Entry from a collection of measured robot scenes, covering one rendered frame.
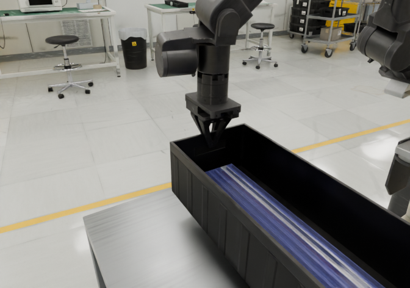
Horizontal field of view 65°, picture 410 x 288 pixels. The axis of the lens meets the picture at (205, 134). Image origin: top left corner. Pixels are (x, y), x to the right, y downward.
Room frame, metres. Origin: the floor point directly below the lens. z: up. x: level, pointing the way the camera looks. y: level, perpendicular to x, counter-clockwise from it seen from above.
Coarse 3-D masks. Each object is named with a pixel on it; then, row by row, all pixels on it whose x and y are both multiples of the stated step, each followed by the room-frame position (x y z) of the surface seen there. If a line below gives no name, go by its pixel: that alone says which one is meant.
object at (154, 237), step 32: (160, 192) 0.56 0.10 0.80; (96, 224) 0.47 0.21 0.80; (128, 224) 0.47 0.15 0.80; (160, 224) 0.47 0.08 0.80; (192, 224) 0.47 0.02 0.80; (96, 256) 0.39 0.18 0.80; (128, 256) 0.39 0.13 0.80; (160, 256) 0.39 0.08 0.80; (192, 256) 0.39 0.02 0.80; (224, 256) 0.39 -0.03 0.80
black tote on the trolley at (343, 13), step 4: (320, 8) 5.45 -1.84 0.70; (324, 8) 5.54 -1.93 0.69; (328, 8) 5.62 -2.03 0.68; (332, 8) 5.69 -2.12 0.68; (336, 8) 5.66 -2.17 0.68; (340, 8) 5.60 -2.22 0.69; (344, 8) 5.55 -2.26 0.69; (348, 8) 5.47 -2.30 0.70; (320, 12) 5.46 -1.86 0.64; (324, 12) 5.41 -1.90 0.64; (328, 12) 5.62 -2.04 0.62; (332, 12) 5.29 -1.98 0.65; (336, 12) 5.27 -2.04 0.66; (340, 12) 5.36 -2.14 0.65; (344, 12) 5.40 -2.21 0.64; (324, 16) 5.41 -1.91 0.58; (328, 16) 5.35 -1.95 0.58; (332, 16) 5.29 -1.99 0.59; (336, 16) 5.28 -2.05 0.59; (340, 16) 5.38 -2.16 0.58
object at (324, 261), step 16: (224, 176) 0.50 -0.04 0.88; (240, 176) 0.50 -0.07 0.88; (240, 192) 0.45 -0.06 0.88; (256, 192) 0.45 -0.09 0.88; (256, 208) 0.41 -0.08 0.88; (272, 208) 0.41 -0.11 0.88; (272, 224) 0.37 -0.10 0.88; (288, 224) 0.38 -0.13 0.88; (304, 224) 0.38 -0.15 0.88; (288, 240) 0.34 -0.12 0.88; (304, 240) 0.34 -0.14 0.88; (320, 240) 0.34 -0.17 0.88; (304, 256) 0.31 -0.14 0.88; (320, 256) 0.31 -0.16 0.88; (336, 256) 0.31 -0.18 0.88; (320, 272) 0.29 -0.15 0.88; (336, 272) 0.29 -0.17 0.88; (352, 272) 0.29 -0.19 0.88
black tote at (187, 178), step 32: (192, 160) 0.45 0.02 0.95; (224, 160) 0.57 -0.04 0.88; (256, 160) 0.55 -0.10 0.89; (288, 160) 0.48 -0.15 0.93; (192, 192) 0.44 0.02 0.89; (224, 192) 0.37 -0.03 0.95; (288, 192) 0.47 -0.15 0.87; (320, 192) 0.42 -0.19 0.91; (352, 192) 0.37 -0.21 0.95; (224, 224) 0.36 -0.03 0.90; (256, 224) 0.30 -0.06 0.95; (320, 224) 0.41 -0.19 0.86; (352, 224) 0.36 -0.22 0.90; (384, 224) 0.33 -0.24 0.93; (256, 256) 0.29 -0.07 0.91; (288, 256) 0.25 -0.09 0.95; (352, 256) 0.34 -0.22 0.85; (384, 256) 0.31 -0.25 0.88
